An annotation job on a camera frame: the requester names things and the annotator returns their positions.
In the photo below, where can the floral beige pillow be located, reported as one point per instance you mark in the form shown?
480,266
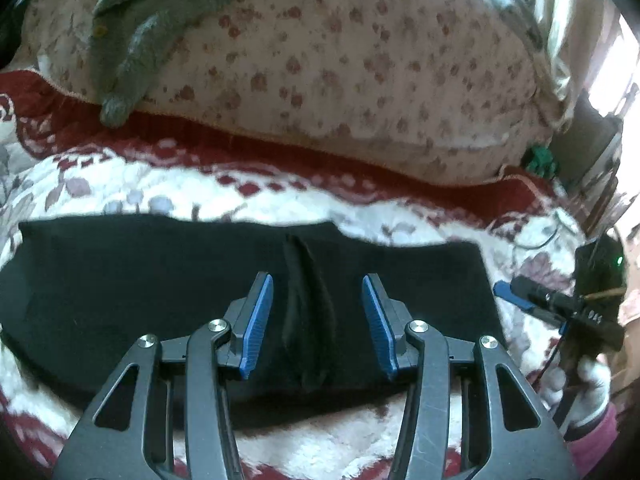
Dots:
350,45

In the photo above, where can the person's right forearm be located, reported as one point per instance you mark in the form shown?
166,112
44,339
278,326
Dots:
600,445

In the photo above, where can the grey knitted cloth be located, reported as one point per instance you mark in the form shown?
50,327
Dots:
145,25

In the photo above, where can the beige satin cloth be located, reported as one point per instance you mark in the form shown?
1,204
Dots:
565,35

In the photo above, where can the black pants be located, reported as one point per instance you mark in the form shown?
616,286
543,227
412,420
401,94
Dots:
150,300

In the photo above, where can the person's right hand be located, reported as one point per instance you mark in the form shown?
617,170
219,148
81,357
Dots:
592,390

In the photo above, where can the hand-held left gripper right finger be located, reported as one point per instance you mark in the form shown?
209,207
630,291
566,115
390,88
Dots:
377,327

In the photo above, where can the white and red floral blanket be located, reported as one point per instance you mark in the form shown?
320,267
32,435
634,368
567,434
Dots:
280,185

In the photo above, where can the grey ribbed cloth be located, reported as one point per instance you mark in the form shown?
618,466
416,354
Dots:
517,5

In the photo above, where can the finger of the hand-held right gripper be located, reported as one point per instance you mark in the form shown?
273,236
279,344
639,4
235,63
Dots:
525,307
542,294

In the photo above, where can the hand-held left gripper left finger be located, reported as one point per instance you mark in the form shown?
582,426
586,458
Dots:
257,327

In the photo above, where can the green object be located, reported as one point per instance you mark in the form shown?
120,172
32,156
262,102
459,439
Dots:
540,161

